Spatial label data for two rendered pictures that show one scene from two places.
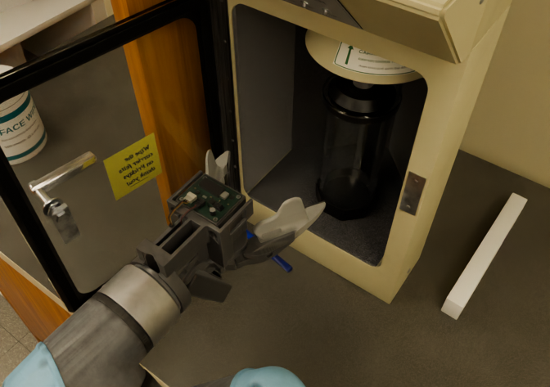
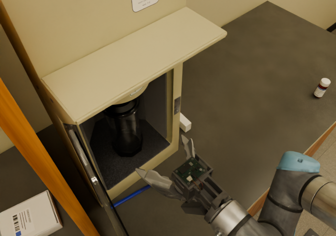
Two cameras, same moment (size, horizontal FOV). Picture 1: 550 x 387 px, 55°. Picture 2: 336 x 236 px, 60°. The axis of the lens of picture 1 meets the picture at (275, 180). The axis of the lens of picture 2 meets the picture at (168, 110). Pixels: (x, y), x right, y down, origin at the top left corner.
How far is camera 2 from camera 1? 0.50 m
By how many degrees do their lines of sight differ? 47
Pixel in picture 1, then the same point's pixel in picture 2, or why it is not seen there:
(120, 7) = (55, 180)
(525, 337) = (202, 110)
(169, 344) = not seen: outside the picture
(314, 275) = not seen: hidden behind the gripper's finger
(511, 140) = not seen: hidden behind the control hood
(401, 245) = (177, 125)
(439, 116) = (179, 72)
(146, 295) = (237, 207)
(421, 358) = (204, 146)
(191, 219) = (203, 180)
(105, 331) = (254, 227)
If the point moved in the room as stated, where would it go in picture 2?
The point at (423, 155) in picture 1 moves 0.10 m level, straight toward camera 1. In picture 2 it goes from (177, 90) to (210, 106)
